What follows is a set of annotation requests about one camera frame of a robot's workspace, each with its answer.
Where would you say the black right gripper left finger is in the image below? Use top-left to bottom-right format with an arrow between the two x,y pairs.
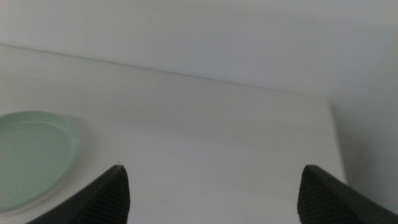
26,164 -> 131,224

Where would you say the mint green shallow bowl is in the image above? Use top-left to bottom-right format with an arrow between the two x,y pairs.
0,111 -> 81,215

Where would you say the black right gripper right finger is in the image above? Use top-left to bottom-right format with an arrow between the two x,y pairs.
297,164 -> 398,224

